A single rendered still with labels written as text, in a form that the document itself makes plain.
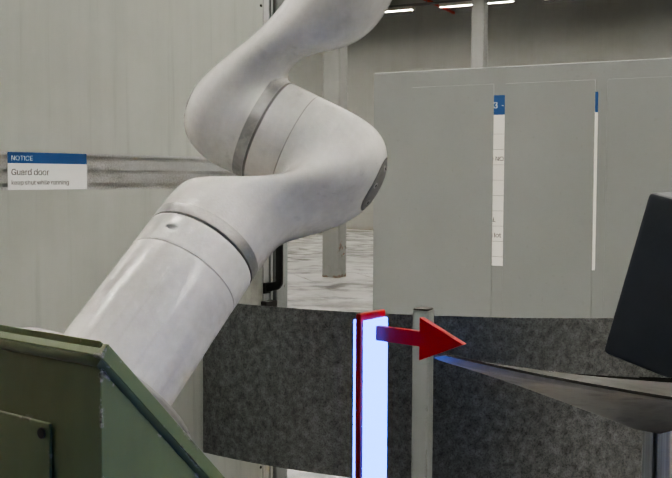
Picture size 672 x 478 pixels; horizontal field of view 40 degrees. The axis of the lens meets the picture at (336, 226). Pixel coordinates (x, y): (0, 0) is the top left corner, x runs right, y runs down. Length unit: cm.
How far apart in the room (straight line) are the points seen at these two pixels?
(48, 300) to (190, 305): 129
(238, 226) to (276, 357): 142
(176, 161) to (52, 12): 48
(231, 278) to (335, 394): 139
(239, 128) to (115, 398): 36
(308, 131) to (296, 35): 10
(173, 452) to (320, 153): 34
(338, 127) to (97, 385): 40
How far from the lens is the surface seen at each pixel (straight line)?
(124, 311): 86
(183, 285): 87
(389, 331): 53
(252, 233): 92
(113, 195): 223
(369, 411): 54
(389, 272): 697
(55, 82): 215
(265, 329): 233
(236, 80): 101
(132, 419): 78
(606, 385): 39
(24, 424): 84
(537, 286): 661
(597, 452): 229
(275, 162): 99
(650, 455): 104
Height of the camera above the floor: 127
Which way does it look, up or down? 3 degrees down
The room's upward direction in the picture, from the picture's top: straight up
